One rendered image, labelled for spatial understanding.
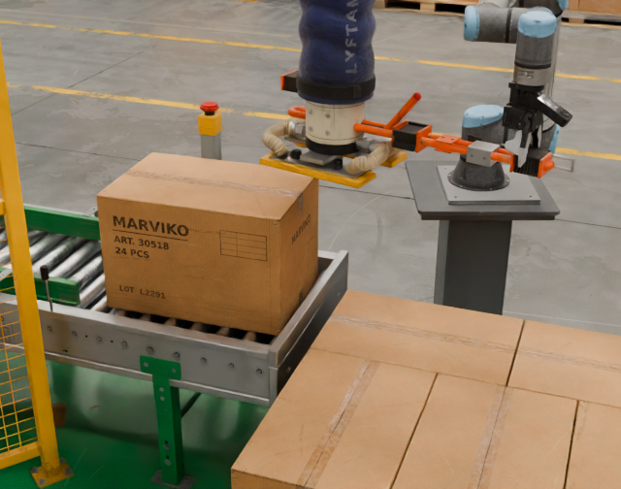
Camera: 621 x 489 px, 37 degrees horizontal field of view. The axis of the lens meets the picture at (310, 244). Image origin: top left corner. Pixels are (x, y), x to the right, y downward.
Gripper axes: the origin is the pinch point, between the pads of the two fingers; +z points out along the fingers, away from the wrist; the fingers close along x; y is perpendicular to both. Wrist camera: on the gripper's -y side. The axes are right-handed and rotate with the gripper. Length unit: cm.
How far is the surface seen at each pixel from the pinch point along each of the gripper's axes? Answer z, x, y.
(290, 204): 26, 10, 69
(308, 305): 60, 8, 64
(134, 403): 121, 18, 135
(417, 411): 67, 30, 12
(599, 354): 67, -26, -19
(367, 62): -18, 2, 49
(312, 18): -31, 12, 60
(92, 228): 61, 5, 162
